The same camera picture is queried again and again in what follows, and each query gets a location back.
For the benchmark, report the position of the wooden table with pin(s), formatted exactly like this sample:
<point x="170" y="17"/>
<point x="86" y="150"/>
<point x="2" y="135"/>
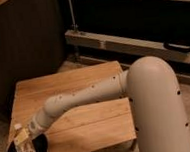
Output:
<point x="86" y="127"/>

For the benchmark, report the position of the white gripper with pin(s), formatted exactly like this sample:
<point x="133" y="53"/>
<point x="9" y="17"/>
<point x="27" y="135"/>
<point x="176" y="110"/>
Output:
<point x="35" y="128"/>

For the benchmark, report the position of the grey metal rail beam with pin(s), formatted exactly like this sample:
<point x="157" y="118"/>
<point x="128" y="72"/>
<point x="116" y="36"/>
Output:
<point x="124" y="45"/>

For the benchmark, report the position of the vertical metal pole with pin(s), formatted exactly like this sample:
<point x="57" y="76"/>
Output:
<point x="74" y="24"/>

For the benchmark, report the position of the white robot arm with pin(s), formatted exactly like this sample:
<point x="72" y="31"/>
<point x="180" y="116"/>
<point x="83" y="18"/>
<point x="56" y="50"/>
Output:
<point x="160" y="116"/>

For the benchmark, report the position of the black handle on rail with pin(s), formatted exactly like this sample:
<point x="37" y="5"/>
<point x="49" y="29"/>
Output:
<point x="176" y="47"/>

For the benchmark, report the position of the small white bottle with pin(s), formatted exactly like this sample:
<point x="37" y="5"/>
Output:
<point x="22" y="139"/>

